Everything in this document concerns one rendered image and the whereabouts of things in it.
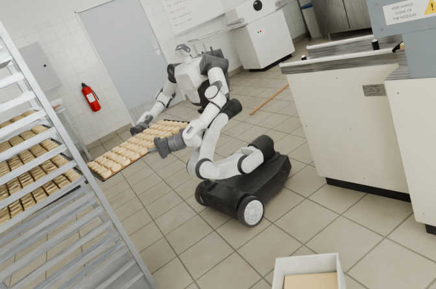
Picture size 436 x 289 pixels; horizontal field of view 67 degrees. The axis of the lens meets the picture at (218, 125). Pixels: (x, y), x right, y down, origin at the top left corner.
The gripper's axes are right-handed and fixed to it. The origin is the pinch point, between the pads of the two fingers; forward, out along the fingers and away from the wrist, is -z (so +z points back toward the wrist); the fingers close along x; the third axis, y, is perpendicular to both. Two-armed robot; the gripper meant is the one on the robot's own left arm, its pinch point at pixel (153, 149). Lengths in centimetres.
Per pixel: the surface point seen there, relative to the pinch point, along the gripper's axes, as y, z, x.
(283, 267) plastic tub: 29, 49, -70
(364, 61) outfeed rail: -11, 117, 6
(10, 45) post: 28, -23, 73
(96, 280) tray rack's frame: 13, -68, -65
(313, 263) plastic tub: 31, 64, -69
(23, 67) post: 28, -23, 63
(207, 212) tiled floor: -50, -9, -80
